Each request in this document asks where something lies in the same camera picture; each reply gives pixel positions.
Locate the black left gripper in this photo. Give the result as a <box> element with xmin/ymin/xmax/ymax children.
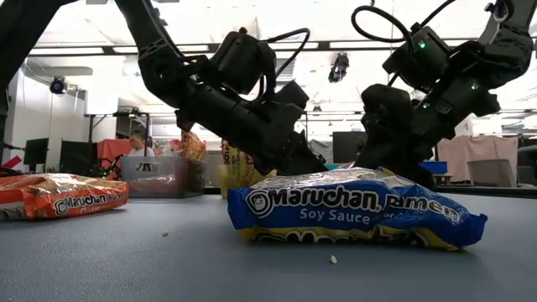
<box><xmin>175</xmin><ymin>80</ymin><xmax>329</xmax><ymax>175</ymax></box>

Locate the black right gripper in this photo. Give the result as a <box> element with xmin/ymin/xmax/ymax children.
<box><xmin>356</xmin><ymin>70</ymin><xmax>503</xmax><ymax>190</ymax></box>

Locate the blue plastic bin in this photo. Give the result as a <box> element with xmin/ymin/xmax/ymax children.
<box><xmin>325</xmin><ymin>162</ymin><xmax>362</xmax><ymax>171</ymax></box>

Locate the silver blue Maruchan ramen pack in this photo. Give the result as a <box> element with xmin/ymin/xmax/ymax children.
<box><xmin>226</xmin><ymin>166</ymin><xmax>488</xmax><ymax>252</ymax></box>

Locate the orange Maruchan ramen pack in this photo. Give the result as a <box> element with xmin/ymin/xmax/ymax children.
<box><xmin>0</xmin><ymin>172</ymin><xmax>130</xmax><ymax>222</ymax></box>
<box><xmin>179</xmin><ymin>130</ymin><xmax>208</xmax><ymax>163</ymax></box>
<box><xmin>125</xmin><ymin>172</ymin><xmax>185</xmax><ymax>195</ymax></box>

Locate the blue storage box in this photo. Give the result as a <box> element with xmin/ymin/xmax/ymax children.
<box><xmin>419</xmin><ymin>160</ymin><xmax>448</xmax><ymax>175</ymax></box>

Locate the black background monitor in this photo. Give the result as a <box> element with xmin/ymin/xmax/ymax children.
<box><xmin>23</xmin><ymin>137</ymin><xmax>50</xmax><ymax>173</ymax></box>
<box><xmin>331</xmin><ymin>130</ymin><xmax>368</xmax><ymax>164</ymax></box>
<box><xmin>59</xmin><ymin>139</ymin><xmax>100</xmax><ymax>176</ymax></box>

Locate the white cabinet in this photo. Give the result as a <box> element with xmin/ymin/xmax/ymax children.
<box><xmin>454</xmin><ymin>117</ymin><xmax>475</xmax><ymax>138</ymax></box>

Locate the pink hanging cloth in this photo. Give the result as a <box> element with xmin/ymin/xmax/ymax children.
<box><xmin>437</xmin><ymin>134</ymin><xmax>519</xmax><ymax>177</ymax></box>

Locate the yellow plastic bin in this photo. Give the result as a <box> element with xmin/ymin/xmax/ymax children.
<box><xmin>217</xmin><ymin>163</ymin><xmax>278</xmax><ymax>200</ymax></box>

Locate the grey chair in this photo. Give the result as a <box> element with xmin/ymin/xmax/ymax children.
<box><xmin>467</xmin><ymin>159</ymin><xmax>519</xmax><ymax>189</ymax></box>

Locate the grey plastic bin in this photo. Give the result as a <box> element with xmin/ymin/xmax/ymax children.
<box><xmin>119</xmin><ymin>155</ymin><xmax>207</xmax><ymax>200</ymax></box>

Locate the person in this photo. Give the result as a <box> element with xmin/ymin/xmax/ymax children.
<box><xmin>125</xmin><ymin>132</ymin><xmax>157</xmax><ymax>159</ymax></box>

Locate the orange chair cover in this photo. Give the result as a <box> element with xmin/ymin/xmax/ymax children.
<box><xmin>96</xmin><ymin>138</ymin><xmax>136</xmax><ymax>169</ymax></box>

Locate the blue table mat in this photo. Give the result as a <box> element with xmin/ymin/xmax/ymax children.
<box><xmin>0</xmin><ymin>193</ymin><xmax>537</xmax><ymax>302</ymax></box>

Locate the black ceiling spotlight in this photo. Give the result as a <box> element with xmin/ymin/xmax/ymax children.
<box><xmin>49</xmin><ymin>75</ymin><xmax>68</xmax><ymax>96</ymax></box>

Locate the black hanging ceiling camera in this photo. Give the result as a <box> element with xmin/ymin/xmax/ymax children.
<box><xmin>327</xmin><ymin>52</ymin><xmax>351</xmax><ymax>84</ymax></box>

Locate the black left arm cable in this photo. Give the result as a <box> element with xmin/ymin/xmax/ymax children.
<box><xmin>259</xmin><ymin>27</ymin><xmax>312</xmax><ymax>81</ymax></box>

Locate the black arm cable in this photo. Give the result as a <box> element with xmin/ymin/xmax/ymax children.
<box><xmin>259</xmin><ymin>27</ymin><xmax>312</xmax><ymax>81</ymax></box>
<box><xmin>351</xmin><ymin>0</ymin><xmax>458</xmax><ymax>44</ymax></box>

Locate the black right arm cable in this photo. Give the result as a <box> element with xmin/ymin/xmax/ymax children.
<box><xmin>351</xmin><ymin>0</ymin><xmax>458</xmax><ymax>44</ymax></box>

